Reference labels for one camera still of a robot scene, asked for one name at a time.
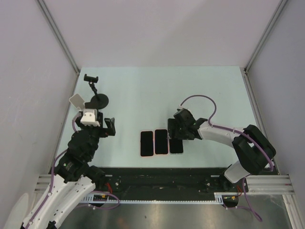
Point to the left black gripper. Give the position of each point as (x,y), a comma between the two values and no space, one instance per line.
(110,129)

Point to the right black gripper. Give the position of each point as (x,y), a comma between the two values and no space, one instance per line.
(172,123)

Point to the grey case phone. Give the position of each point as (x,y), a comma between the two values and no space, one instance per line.
(176,146)

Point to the pink case phone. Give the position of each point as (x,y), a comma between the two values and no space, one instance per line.
(146,144)
(161,144)

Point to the black round-base phone stand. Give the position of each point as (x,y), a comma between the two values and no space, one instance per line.
(98,101)

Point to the white phone stand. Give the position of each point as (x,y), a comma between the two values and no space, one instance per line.
(78,102)

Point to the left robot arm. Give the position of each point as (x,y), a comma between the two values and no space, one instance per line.
(72,178)

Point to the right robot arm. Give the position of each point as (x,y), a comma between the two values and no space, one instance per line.
(252,148)

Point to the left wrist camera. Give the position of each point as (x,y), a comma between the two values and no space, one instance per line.
(89,117)

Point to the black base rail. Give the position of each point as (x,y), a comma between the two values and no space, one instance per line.
(165,183)

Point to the white cable duct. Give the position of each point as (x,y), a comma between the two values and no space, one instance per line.
(106,198)

